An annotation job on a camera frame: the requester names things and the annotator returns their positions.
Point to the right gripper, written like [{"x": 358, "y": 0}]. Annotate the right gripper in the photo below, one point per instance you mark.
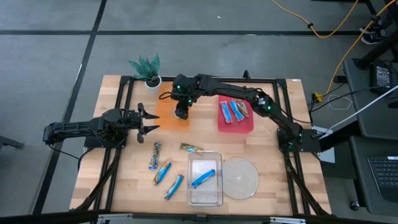
[{"x": 183, "y": 105}]

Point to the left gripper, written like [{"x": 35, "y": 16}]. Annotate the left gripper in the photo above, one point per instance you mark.
[{"x": 133, "y": 119}]

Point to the green and blue granola bar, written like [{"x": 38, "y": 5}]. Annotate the green and blue granola bar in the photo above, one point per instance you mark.
[{"x": 155, "y": 156}]

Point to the green and brown granola bar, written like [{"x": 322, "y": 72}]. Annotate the green and brown granola bar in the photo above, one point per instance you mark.
[{"x": 190, "y": 148}]

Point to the blue granola bar red ends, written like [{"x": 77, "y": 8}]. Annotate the blue granola bar red ends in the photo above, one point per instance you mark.
[{"x": 226, "y": 112}]

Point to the blue and orange granola bar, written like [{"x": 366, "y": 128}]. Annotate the blue and orange granola bar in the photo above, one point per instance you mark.
[{"x": 162, "y": 172}]

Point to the blue and yellow granola bar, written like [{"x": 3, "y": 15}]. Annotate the blue and yellow granola bar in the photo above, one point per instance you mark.
[{"x": 236, "y": 111}]

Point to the red and orange granola bar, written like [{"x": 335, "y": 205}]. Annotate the red and orange granola bar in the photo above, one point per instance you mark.
[{"x": 244, "y": 108}]

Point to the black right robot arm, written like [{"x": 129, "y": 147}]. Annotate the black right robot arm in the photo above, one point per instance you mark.
[{"x": 236, "y": 91}]

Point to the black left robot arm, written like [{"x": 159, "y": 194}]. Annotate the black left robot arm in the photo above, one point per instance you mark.
[{"x": 74, "y": 127}]

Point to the orange plastic bin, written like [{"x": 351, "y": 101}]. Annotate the orange plastic bin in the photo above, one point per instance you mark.
[{"x": 164, "y": 121}]

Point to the potted plant in white pot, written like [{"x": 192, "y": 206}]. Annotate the potted plant in white pot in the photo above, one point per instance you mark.
[{"x": 147, "y": 67}]

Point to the red plastic bin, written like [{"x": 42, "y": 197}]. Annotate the red plastic bin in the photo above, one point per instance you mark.
[{"x": 236, "y": 126}]

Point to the clear plastic bin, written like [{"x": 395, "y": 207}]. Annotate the clear plastic bin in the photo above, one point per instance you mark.
[{"x": 205, "y": 196}]

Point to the aluminium extrusion bar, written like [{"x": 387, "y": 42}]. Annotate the aluminium extrusion bar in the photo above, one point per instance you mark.
[
  {"x": 115, "y": 217},
  {"x": 287, "y": 220}
]

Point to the gray chair leg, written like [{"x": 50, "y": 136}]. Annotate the gray chair leg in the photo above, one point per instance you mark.
[{"x": 11, "y": 142}]

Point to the dark side desk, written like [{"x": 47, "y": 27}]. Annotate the dark side desk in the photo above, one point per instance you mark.
[{"x": 373, "y": 149}]

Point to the black caster wheel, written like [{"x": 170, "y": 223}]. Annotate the black caster wheel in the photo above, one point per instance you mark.
[{"x": 354, "y": 205}]

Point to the black stand leg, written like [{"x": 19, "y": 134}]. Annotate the black stand leg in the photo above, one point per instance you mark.
[{"x": 376, "y": 51}]

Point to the black power adapter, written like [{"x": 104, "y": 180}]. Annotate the black power adapter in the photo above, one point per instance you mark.
[{"x": 382, "y": 76}]

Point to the person's shoe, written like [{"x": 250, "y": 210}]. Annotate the person's shoe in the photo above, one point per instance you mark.
[
  {"x": 373, "y": 28},
  {"x": 373, "y": 39}
]

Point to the black keyboard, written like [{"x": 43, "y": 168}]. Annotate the black keyboard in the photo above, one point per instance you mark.
[{"x": 385, "y": 174}]

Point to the black frame clamp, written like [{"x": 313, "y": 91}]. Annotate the black frame clamp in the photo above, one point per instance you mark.
[{"x": 247, "y": 74}]

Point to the black metal table frame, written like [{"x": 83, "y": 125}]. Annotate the black metal table frame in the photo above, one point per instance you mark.
[{"x": 273, "y": 80}]

